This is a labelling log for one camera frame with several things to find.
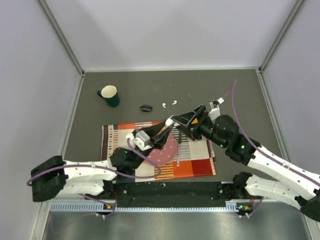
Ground colourful patchwork placemat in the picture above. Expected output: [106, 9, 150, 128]
[100, 121, 216, 181]

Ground black knife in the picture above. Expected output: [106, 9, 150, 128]
[178, 131, 183, 145]

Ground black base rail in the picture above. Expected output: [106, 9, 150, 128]
[98, 182, 237, 207]

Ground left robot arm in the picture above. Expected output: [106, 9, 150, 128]
[27, 122, 173, 203]

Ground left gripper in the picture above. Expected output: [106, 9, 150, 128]
[130, 119, 173, 169]

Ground black earbud charging case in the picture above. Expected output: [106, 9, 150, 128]
[140, 104, 153, 113]

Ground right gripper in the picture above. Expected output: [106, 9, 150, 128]
[171, 105, 228, 149]

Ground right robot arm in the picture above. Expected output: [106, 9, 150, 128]
[165, 105, 320, 222]

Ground grey cable duct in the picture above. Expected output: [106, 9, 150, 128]
[50, 201, 252, 213]

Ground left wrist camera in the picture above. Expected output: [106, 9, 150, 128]
[133, 130, 152, 151]

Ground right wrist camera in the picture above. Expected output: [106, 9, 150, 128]
[208, 100, 221, 121]

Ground pink dotted plate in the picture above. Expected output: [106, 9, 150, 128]
[147, 134, 178, 166]

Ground white earbud case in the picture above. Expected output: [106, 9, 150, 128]
[165, 118, 175, 128]

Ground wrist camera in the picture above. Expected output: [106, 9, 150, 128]
[208, 100, 221, 121]
[133, 130, 152, 151]

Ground dark green mug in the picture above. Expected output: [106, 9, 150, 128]
[97, 85, 120, 108]

